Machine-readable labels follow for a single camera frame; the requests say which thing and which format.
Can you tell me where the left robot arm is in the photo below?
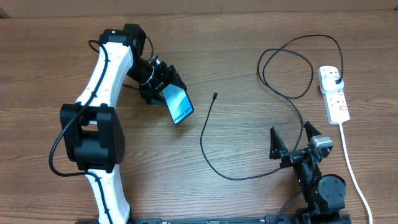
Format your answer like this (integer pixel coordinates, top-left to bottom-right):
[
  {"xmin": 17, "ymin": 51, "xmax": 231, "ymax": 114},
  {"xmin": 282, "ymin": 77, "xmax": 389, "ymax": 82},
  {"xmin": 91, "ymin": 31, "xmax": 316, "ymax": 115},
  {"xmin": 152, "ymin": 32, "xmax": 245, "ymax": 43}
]
[{"xmin": 49, "ymin": 24, "xmax": 194, "ymax": 223}]

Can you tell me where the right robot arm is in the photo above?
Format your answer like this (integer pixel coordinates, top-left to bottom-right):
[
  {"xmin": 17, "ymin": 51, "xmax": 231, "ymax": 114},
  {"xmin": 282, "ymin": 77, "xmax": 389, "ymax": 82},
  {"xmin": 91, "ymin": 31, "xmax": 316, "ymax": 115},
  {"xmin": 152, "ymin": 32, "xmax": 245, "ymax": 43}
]
[{"xmin": 265, "ymin": 121, "xmax": 351, "ymax": 224}]

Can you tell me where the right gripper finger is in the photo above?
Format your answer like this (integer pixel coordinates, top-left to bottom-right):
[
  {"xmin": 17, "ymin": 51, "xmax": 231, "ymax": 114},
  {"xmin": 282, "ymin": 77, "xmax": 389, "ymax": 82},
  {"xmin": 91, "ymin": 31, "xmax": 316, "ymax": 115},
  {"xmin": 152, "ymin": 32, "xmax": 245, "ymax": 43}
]
[
  {"xmin": 304, "ymin": 121, "xmax": 321, "ymax": 142},
  {"xmin": 269, "ymin": 127, "xmax": 289, "ymax": 159}
]

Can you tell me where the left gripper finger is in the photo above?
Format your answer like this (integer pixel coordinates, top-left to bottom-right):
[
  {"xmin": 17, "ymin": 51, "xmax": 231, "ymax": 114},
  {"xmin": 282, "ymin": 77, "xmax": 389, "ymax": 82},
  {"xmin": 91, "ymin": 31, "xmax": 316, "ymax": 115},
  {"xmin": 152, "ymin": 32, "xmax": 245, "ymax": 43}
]
[
  {"xmin": 146, "ymin": 91, "xmax": 166, "ymax": 106},
  {"xmin": 169, "ymin": 65, "xmax": 187, "ymax": 91}
]

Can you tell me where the white power strip cord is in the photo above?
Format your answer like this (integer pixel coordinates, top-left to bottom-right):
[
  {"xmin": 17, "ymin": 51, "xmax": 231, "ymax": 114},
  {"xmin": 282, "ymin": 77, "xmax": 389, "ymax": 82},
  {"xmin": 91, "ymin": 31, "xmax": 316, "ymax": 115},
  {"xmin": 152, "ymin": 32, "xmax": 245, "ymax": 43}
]
[{"xmin": 338, "ymin": 123, "xmax": 374, "ymax": 224}]

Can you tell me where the white power strip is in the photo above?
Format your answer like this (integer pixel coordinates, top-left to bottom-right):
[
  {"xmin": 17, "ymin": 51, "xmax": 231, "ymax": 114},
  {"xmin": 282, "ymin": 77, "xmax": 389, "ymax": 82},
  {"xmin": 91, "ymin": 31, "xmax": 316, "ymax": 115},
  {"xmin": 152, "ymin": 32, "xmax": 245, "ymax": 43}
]
[{"xmin": 317, "ymin": 65, "xmax": 350, "ymax": 125}]

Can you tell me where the white charger plug adapter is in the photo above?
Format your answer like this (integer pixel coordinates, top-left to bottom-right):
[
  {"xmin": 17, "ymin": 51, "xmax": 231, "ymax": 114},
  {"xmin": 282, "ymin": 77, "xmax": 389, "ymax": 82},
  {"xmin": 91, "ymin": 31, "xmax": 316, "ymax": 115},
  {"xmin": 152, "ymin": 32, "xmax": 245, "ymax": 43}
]
[{"xmin": 320, "ymin": 77, "xmax": 345, "ymax": 94}]

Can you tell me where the black USB charging cable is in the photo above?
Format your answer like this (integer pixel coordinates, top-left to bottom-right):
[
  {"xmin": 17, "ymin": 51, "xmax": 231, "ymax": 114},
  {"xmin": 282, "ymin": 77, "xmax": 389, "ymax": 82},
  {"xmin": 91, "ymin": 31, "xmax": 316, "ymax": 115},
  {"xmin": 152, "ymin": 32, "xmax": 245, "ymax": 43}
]
[{"xmin": 200, "ymin": 34, "xmax": 345, "ymax": 182}]

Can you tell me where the Samsung Galaxy smartphone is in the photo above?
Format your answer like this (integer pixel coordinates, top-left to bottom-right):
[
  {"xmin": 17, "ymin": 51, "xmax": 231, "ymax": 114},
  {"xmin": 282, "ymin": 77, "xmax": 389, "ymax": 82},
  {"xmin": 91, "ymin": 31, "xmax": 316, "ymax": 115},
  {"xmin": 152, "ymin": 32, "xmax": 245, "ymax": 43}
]
[{"xmin": 162, "ymin": 84, "xmax": 194, "ymax": 124}]

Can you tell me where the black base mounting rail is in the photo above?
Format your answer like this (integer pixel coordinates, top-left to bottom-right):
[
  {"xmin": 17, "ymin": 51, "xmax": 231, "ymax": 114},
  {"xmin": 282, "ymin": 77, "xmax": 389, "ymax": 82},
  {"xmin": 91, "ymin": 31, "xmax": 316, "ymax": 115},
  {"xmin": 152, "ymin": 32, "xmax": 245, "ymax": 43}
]
[{"xmin": 128, "ymin": 215, "xmax": 351, "ymax": 224}]

